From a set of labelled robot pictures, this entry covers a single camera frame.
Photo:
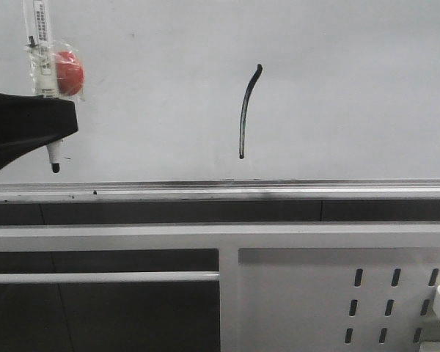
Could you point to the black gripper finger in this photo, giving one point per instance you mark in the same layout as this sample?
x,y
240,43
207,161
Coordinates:
x,y
30,122

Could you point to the aluminium whiteboard tray rail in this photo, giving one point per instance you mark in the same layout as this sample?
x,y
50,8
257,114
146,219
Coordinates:
x,y
224,190

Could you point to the white whiteboard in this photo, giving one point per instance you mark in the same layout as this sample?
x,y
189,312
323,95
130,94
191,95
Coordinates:
x,y
270,90

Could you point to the white metal pegboard frame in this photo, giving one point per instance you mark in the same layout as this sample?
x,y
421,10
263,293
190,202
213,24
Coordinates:
x,y
234,287

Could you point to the white whiteboard marker pen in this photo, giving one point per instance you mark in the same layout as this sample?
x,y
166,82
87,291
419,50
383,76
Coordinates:
x,y
40,47

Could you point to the red round magnet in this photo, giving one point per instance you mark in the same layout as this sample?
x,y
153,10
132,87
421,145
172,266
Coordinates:
x,y
69,73

